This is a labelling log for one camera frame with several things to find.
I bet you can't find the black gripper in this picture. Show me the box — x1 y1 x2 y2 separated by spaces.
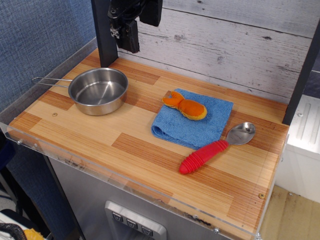
107 0 163 54

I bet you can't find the orange plush fish toy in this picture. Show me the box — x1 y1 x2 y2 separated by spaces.
162 91 208 121

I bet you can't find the folded blue cloth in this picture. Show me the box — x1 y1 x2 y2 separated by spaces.
151 88 234 150

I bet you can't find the stainless steel saucepan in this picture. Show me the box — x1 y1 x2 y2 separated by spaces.
45 67 129 116

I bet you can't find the clear acrylic edge guard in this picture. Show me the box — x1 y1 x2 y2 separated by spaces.
0 37 290 240

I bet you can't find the stainless steel cabinet front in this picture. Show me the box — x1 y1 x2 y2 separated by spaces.
49 158 227 240

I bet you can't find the silver button control panel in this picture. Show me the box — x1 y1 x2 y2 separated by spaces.
104 200 167 240

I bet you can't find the white ridged side counter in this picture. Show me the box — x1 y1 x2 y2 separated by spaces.
275 95 320 203

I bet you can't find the yellow object bottom left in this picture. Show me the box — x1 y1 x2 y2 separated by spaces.
23 228 45 240

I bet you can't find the dark left vertical post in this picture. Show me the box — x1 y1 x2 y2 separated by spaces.
91 0 118 68

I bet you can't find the dark vertical post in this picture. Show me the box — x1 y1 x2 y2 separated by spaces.
91 0 118 68
282 22 320 125

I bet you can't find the red handled metal spoon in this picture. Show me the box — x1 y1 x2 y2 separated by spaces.
179 122 256 174

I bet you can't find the dark right vertical post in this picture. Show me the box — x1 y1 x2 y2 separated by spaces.
282 22 320 125

